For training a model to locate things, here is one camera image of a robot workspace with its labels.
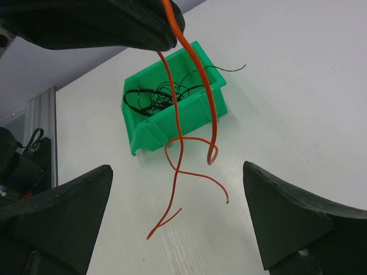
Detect black thin wire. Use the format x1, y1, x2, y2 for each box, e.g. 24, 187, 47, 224
123, 64, 247, 117

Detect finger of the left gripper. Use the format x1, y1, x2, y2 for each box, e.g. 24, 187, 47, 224
1, 1, 177, 52

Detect green plastic bin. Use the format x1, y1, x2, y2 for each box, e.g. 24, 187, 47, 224
122, 49, 212, 155

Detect orange wire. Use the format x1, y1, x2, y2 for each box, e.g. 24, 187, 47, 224
146, 0, 230, 241

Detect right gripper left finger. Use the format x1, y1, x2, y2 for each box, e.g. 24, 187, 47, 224
1, 164, 113, 274

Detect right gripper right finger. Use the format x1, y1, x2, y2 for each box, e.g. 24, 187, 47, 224
243, 162, 366, 274

